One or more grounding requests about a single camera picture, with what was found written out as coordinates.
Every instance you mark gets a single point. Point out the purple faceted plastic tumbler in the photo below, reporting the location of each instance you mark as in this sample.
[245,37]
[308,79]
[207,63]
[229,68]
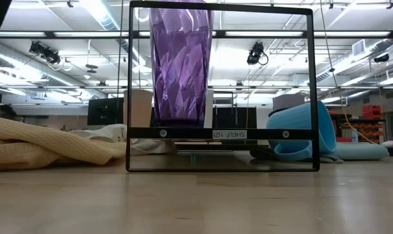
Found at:
[180,65]

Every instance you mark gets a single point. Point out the orange plastic cup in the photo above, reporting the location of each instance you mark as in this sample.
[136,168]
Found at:
[137,113]

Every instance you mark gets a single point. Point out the lavender plastic cup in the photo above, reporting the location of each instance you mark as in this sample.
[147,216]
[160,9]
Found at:
[288,101]

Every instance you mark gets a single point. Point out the white plaid dish towel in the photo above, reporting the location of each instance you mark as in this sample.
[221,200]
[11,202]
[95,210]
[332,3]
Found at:
[111,131]

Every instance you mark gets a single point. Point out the grey cloth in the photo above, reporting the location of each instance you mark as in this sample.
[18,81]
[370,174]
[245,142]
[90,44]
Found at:
[329,159]

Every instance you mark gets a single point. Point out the yellow-orange waffle cloth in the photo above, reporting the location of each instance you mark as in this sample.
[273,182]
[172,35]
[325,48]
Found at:
[37,146]

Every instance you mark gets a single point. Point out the teal cloth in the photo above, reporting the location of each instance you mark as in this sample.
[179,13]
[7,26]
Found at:
[362,151]

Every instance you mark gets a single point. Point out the red storage crate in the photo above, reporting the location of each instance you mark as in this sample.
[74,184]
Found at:
[371,111]

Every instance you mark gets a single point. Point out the wooden shelf with black frame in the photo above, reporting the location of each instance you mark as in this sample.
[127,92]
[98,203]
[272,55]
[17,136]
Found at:
[183,133]

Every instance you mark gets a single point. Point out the black ceiling camera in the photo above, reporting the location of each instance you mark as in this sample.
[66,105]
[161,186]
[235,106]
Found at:
[45,52]
[256,53]

